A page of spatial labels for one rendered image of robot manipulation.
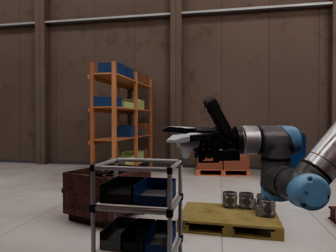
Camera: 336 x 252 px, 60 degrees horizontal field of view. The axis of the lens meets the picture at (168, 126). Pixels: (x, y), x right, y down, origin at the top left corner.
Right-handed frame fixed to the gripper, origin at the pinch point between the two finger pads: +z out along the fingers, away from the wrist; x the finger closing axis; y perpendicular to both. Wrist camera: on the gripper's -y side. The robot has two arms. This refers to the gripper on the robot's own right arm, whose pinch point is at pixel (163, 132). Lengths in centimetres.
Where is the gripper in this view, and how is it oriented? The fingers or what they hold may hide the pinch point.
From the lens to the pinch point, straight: 74.4
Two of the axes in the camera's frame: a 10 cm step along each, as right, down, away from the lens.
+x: -0.7, -1.5, 9.9
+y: -0.1, 9.9, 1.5
